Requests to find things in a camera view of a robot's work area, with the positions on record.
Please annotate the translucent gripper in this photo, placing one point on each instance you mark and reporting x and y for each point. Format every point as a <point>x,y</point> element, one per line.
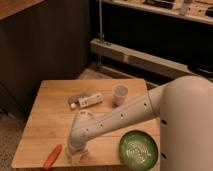
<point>77,153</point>

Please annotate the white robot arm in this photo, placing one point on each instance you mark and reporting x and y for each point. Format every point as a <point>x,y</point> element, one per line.
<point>185,109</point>

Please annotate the green ceramic bowl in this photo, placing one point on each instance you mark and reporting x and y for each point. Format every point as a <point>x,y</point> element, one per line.
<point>138,151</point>

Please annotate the orange carrot toy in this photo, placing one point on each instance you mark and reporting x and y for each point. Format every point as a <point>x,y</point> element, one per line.
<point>52,157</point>

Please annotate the small white cap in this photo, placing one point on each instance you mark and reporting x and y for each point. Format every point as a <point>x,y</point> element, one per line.
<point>73,106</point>

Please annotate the grey scouring pad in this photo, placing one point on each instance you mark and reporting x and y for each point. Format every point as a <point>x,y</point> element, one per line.
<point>76,97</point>

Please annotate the wooden table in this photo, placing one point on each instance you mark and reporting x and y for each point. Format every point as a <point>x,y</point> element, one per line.
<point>50,120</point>

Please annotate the translucent plastic cup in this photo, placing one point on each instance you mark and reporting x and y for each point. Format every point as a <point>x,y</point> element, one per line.
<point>120,92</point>

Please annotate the grey metal shelf beam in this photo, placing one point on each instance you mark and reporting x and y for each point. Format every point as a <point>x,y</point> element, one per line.
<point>139,59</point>

